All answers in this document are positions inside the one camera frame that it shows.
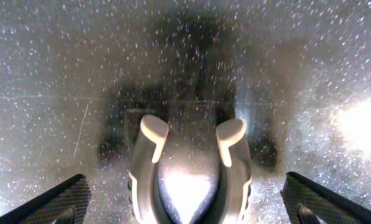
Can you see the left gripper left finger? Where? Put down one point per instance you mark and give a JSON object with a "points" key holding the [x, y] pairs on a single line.
{"points": [[54, 203]]}

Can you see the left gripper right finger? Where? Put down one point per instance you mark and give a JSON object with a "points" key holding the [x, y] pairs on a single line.
{"points": [[315, 199]]}

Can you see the black and white pliers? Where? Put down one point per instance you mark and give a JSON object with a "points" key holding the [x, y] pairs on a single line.
{"points": [[144, 155]]}

